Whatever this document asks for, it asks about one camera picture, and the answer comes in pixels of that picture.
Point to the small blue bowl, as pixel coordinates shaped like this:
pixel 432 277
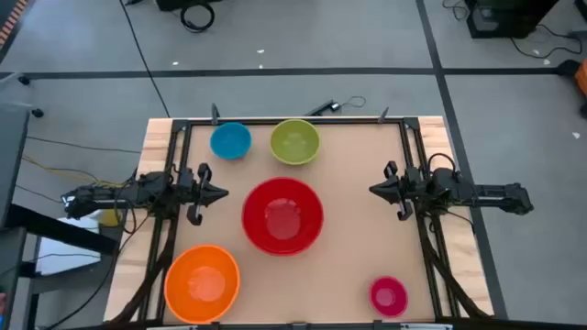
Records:
pixel 230 141

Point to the small pink bowl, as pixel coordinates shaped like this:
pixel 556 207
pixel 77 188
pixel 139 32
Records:
pixel 388 297

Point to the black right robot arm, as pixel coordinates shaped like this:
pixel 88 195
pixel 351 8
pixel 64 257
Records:
pixel 495 195

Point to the orange black striped strip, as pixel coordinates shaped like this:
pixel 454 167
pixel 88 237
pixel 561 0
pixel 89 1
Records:
pixel 11 20

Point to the yellow container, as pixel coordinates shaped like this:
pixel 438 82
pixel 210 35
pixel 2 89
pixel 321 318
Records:
pixel 110 218

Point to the green bowl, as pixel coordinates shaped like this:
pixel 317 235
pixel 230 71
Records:
pixel 295 142

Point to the orange round object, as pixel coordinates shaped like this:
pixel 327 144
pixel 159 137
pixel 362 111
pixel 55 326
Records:
pixel 583 77

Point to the large red bowl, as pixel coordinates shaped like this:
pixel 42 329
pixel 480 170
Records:
pixel 282 216

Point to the large orange bowl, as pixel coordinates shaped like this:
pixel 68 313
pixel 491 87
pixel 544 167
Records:
pixel 202 284

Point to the black equipment box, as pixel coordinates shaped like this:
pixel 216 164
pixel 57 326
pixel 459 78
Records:
pixel 504 20

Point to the black caster wheel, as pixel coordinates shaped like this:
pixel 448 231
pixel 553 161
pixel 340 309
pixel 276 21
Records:
pixel 24 80
pixel 37 113

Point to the black power adapter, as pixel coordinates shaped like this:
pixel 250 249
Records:
pixel 321 108

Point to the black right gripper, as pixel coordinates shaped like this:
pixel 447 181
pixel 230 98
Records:
pixel 403 190

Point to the black round base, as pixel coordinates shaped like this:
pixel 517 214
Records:
pixel 568 68

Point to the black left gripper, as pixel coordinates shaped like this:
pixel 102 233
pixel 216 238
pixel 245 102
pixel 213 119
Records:
pixel 195 192

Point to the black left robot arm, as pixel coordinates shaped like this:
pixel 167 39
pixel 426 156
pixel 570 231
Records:
pixel 137 193

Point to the grey cabinet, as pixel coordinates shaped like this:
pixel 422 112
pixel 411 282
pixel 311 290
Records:
pixel 11 160

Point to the black frame bracket post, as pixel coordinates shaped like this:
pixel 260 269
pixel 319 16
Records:
pixel 383 116
pixel 215 114

